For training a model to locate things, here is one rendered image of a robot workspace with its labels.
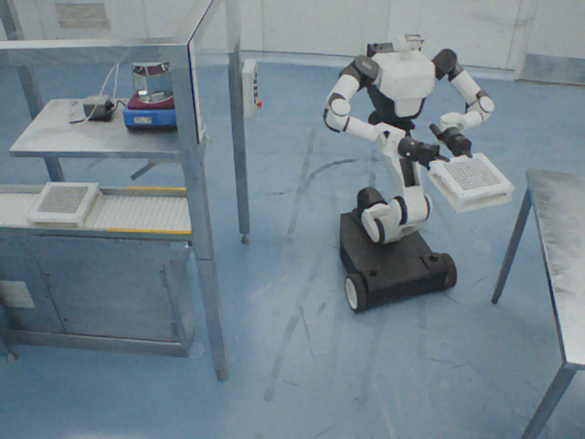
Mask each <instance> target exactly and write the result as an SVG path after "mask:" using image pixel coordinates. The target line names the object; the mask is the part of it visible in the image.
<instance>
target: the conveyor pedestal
mask: <svg viewBox="0 0 585 439"><path fill-rule="evenodd" d="M35 255H36V256H26V255H25V254H24V253H18V252H0V317H1V319H2V321H3V323H4V325H5V327H6V329H7V331H8V333H9V335H10V337H11V338H12V339H13V341H14V343H15V344H17V345H31V346H43V347H51V348H69V349H88V350H91V351H109V352H116V353H128V354H142V355H148V356H168V357H170V358H188V357H189V353H190V349H191V346H192V341H193V340H192V337H193V334H194V332H193V327H194V323H195V319H196V318H195V313H194V307H193V302H192V295H190V290H189V284H188V279H187V273H186V262H185V261H179V260H156V262H145V260H141V259H134V258H128V257H103V256H79V255H67V254H56V253H35Z"/></svg>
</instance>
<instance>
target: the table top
mask: <svg viewBox="0 0 585 439"><path fill-rule="evenodd" d="M526 182H527V185H528V190H529V194H530V198H531V202H532V206H533V210H534V214H535V220H536V224H537V231H538V235H539V243H540V248H541V251H542V255H543V260H544V264H545V268H546V276H547V280H548V288H549V291H550V300H551V304H552V308H553V312H554V317H555V318H554V320H555V325H556V329H557V332H558V343H559V347H560V351H561V359H562V364H563V368H564V369H565V368H568V369H577V370H582V371H585V176H583V175H575V174H569V173H568V172H559V171H551V170H543V169H535V168H527V169H526Z"/></svg>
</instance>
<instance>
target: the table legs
mask: <svg viewBox="0 0 585 439"><path fill-rule="evenodd" d="M525 193H526V194H525V196H524V199H523V202H522V205H521V208H520V210H519V212H518V215H517V219H516V224H515V227H514V229H513V235H512V238H511V241H510V243H509V246H508V249H507V251H506V254H505V259H504V262H503V265H502V268H501V271H500V273H499V276H498V279H497V282H496V285H495V289H494V295H493V298H492V300H491V303H492V304H497V302H498V300H499V297H500V296H501V293H502V292H503V289H504V286H505V282H506V279H507V276H508V274H509V271H510V269H511V266H512V263H513V260H514V257H515V255H516V250H517V247H518V245H519V242H520V240H521V237H522V234H523V232H524V229H525V226H526V224H527V216H528V213H529V211H530V209H531V206H532V202H531V198H530V194H529V190H528V186H526V191H525ZM577 372H578V370H577V369H568V368H565V369H564V368H563V364H561V366H560V368H559V370H558V372H557V374H556V376H555V378H554V380H553V381H552V382H551V384H550V386H549V388H548V390H547V392H546V394H545V396H544V398H543V399H542V400H541V402H540V404H539V405H538V407H537V409H536V411H535V413H534V415H533V417H532V419H531V420H530V422H529V424H528V426H527V428H526V430H525V431H524V433H523V435H522V437H521V439H537V438H538V437H539V435H540V433H541V432H542V430H543V428H544V427H545V425H546V423H547V422H548V419H549V417H550V416H551V414H552V413H553V412H554V411H555V409H556V408H557V406H558V403H559V402H560V400H561V398H562V397H563V395H564V393H565V392H566V390H567V388H568V387H569V385H570V383H571V382H572V380H573V378H574V377H575V375H576V373H577Z"/></svg>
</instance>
